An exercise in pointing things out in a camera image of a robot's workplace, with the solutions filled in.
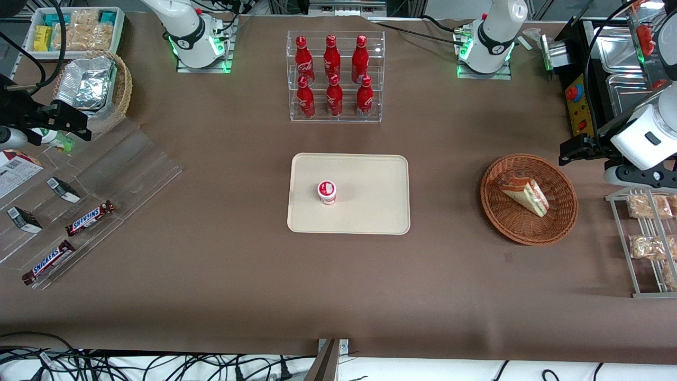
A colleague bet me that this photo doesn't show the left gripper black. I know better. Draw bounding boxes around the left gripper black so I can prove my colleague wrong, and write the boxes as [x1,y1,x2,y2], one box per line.
[559,120,617,167]

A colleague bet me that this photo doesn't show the triangle sandwich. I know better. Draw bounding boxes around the triangle sandwich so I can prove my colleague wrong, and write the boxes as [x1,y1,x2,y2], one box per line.
[498,177,550,218]

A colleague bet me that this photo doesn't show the tan wicker basket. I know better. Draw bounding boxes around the tan wicker basket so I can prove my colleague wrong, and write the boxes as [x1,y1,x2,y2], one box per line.
[52,50,133,136]

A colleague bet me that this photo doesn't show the brown round wicker basket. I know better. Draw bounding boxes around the brown round wicker basket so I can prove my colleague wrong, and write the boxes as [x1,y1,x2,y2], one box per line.
[480,153,579,247]

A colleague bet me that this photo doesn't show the beige plastic tray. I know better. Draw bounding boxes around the beige plastic tray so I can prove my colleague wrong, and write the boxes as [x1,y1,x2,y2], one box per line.
[287,152,411,235]

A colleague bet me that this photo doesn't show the green white plastic bottle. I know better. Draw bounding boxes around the green white plastic bottle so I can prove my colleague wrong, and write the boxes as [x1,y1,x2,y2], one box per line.
[31,128,76,153]

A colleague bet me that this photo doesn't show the black food warmer cabinet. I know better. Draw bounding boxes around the black food warmer cabinet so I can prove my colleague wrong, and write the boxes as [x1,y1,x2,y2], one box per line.
[550,15,677,159]

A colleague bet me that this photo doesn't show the small black box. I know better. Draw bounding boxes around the small black box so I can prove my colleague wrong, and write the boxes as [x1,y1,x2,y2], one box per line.
[6,206,43,234]
[46,177,81,204]

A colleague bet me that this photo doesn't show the red white barcode box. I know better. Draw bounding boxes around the red white barcode box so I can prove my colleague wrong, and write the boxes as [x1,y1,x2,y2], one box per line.
[0,149,44,200]

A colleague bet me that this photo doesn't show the silver foil package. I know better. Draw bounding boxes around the silver foil package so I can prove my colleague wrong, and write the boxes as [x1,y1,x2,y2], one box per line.
[55,57,117,111]

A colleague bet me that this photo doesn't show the steel warmer pan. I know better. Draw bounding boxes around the steel warmer pan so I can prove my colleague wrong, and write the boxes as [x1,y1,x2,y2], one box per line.
[605,74,668,120]
[594,25,644,75]

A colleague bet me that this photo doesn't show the clear acrylic stepped stand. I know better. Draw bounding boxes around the clear acrylic stepped stand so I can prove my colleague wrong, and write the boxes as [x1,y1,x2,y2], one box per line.
[0,116,184,291]

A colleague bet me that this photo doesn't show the brown Snickers bar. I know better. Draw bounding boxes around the brown Snickers bar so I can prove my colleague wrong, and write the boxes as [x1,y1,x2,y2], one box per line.
[65,199,116,237]
[21,240,76,286]

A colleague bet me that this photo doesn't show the beige cracker snack bag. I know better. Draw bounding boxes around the beige cracker snack bag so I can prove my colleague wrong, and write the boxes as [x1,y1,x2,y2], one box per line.
[53,23,94,52]
[91,22,115,51]

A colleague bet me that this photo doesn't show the red skewered sausage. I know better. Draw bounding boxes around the red skewered sausage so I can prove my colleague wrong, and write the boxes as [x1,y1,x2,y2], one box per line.
[635,23,657,57]

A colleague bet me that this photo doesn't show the white plastic snack bin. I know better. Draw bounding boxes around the white plastic snack bin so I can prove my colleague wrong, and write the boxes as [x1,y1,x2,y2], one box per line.
[24,6,126,60]

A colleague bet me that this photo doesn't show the clear acrylic bottle rack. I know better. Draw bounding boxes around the clear acrylic bottle rack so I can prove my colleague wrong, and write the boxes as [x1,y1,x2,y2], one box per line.
[286,30,386,124]

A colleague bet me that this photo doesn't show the red cola bottle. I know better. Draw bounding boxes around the red cola bottle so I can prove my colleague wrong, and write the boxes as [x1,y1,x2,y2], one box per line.
[325,74,344,117]
[351,35,370,84]
[296,75,317,120]
[323,34,342,80]
[295,35,316,85]
[355,75,374,119]

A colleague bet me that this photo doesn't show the red white yogurt cup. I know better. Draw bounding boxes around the red white yogurt cup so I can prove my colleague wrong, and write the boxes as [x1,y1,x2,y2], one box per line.
[317,180,338,205]

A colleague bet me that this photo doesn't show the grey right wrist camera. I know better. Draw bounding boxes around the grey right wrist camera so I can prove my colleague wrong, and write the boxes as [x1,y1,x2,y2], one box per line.
[0,126,29,150]

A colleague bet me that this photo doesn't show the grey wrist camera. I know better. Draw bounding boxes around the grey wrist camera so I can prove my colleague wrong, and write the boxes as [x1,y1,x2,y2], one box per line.
[603,163,677,192]
[0,126,29,150]

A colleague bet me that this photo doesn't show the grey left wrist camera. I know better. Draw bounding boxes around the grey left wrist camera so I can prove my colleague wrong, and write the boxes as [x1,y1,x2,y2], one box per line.
[603,163,677,192]

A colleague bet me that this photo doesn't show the silver wire rack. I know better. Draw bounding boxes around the silver wire rack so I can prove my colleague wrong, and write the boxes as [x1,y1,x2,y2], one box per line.
[605,177,677,299]

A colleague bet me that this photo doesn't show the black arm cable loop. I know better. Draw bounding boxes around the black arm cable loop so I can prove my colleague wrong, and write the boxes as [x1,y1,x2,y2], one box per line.
[0,0,70,97]

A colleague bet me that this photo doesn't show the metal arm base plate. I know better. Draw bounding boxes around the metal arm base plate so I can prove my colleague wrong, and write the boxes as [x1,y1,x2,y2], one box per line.
[175,15,234,74]
[455,21,514,81]

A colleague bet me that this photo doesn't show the black table cable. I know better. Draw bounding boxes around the black table cable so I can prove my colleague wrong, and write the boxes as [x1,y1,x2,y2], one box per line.
[369,15,472,38]

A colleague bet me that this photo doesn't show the black floor cable bundle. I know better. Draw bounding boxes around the black floor cable bundle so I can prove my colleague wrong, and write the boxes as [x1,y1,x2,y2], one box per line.
[0,332,318,381]

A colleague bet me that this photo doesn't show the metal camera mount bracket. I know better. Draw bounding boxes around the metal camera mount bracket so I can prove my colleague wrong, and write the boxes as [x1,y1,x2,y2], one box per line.
[305,338,350,381]

